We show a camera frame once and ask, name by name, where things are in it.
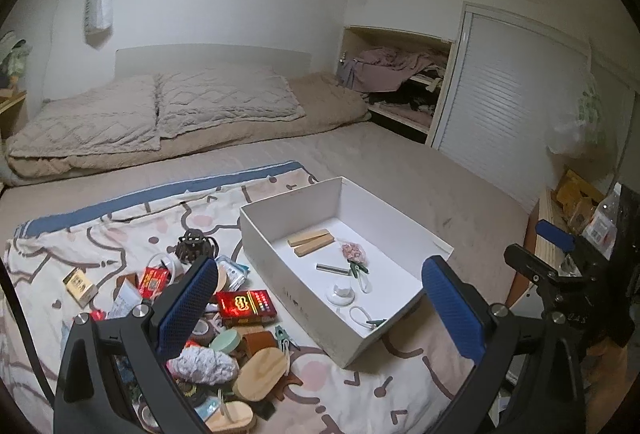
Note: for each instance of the green plastic clip tool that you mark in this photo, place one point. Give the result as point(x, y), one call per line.
point(363, 319)

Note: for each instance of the green clothespin near box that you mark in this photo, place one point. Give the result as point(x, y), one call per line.
point(284, 340)

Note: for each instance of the quilted beige pillow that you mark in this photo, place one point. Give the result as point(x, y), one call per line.
point(118, 118)
point(225, 93)

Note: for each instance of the beige folded duvet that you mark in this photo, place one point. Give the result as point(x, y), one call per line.
point(327, 106)

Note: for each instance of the white crochet yarn bundle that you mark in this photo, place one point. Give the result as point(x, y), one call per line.
point(202, 365)

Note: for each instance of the left quilted beige pillow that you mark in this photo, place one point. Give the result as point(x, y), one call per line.
point(118, 118)

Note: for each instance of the small yellow card box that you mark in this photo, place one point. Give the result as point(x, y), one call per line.
point(80, 287)

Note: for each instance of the black yellow tape roll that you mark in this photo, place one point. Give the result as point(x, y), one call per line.
point(194, 394)

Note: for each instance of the rectangular wooden block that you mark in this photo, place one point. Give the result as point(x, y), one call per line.
point(313, 245)

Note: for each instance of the mint green round case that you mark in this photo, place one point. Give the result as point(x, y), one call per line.
point(226, 342)

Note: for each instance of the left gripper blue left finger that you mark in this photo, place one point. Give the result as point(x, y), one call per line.
point(177, 310)

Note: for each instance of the right quilted beige pillow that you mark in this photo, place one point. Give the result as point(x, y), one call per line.
point(225, 93)

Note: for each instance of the brown leather cutout piece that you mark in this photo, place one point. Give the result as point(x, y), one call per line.
point(278, 391)

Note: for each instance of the white round hook base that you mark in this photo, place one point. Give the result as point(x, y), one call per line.
point(340, 294)

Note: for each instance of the black hair claw clip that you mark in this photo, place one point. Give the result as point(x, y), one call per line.
point(194, 244)

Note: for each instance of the red booklet packet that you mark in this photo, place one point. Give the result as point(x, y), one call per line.
point(154, 281)

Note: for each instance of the wooden block in box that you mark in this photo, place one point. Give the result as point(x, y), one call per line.
point(306, 237)

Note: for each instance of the brown tape roll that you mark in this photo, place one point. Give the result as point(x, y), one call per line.
point(203, 333)

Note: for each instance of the pink flower packet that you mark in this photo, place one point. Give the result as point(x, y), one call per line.
point(353, 252)

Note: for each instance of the red cigarette box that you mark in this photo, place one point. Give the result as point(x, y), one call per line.
point(250, 307)

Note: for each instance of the white louvered closet door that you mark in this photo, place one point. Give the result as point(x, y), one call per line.
point(507, 71)

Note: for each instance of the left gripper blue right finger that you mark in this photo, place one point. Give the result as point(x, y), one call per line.
point(458, 305)

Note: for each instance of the rounded wooden block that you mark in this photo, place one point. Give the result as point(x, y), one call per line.
point(232, 417)

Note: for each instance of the white cardboard shoe box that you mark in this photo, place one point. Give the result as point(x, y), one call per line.
point(386, 287)

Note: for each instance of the round wooden lid box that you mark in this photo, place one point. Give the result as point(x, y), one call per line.
point(222, 279)

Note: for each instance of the patterned cartoon blanket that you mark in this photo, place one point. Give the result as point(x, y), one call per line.
point(400, 384)

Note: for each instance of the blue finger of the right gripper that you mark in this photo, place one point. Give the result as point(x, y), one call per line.
point(528, 265)
point(555, 235)

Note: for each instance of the pile of clothes in closet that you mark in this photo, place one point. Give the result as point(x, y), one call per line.
point(404, 83)

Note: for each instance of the white hanging bag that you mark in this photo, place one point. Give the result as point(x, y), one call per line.
point(98, 16)

